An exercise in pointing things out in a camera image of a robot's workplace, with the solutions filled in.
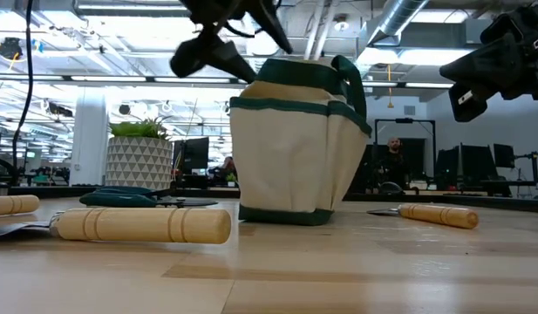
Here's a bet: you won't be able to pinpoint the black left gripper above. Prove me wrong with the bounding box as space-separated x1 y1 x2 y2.
170 0 294 85

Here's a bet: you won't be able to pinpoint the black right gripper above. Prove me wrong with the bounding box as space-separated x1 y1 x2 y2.
439 2 538 123

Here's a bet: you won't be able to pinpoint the beige green canvas garden bag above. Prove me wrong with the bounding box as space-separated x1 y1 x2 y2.
228 54 373 227

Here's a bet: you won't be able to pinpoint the wooden handle garden tool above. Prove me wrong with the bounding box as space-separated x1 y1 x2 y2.
366 202 480 230
0 194 41 218
0 207 233 245

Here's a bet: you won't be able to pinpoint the green handled pruning shears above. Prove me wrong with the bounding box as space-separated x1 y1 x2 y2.
78 186 220 209

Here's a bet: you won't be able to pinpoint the black computer monitor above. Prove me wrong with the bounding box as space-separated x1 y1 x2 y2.
173 136 210 175
459 143 500 187
493 143 516 169
434 147 460 189

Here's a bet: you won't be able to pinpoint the yellow hanging ceiling tag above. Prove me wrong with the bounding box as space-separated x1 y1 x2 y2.
385 64 395 110

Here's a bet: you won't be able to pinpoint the person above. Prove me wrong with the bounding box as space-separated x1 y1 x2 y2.
209 155 238 187
372 137 412 194

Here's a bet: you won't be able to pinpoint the dark cabinet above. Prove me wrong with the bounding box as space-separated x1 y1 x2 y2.
347 142 377 194

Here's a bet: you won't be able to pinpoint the succulent in white patterned pot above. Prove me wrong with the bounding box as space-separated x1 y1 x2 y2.
104 115 174 192

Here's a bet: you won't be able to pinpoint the white round pillar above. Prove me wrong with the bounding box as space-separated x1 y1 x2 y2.
69 93 109 188

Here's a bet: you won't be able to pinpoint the black ceiling mounted device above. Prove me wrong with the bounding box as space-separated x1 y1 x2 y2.
0 37 24 61

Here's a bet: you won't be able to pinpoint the black tall stand frame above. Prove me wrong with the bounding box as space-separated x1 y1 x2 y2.
373 117 437 178

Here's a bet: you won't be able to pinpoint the silver ceiling air duct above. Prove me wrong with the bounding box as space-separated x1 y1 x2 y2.
367 0 430 45

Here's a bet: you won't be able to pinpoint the black hanging cable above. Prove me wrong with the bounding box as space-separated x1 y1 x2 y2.
10 0 35 187

